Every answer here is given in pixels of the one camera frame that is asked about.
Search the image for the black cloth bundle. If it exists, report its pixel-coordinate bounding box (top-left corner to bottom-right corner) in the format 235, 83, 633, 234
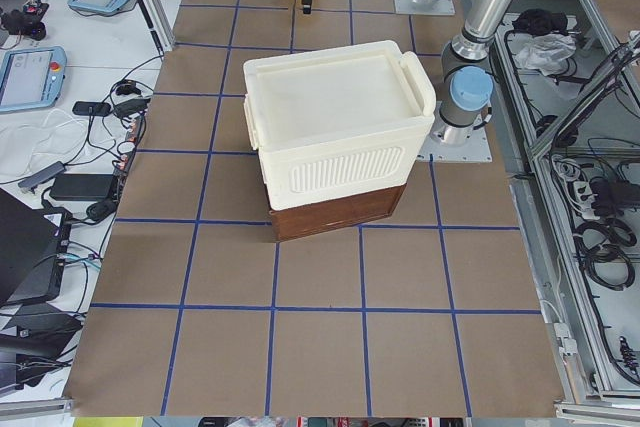
512, 9, 568, 36

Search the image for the near blue teach pendant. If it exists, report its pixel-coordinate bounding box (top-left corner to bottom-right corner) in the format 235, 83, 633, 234
1, 46, 67, 113

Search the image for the black power adapter brick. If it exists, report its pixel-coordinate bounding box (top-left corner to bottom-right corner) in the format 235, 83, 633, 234
50, 173, 117, 201

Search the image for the dark brown wooden drawer cabinet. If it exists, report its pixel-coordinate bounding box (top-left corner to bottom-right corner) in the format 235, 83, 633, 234
269, 184, 406, 241

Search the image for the black laptop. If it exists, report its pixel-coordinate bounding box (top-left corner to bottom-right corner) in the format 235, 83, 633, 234
1, 191, 70, 307

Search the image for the crumpled white cloth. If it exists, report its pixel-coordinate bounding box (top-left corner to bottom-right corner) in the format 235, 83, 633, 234
514, 34, 576, 76

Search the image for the cream plastic storage box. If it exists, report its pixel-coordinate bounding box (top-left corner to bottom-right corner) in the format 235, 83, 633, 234
243, 40, 436, 211

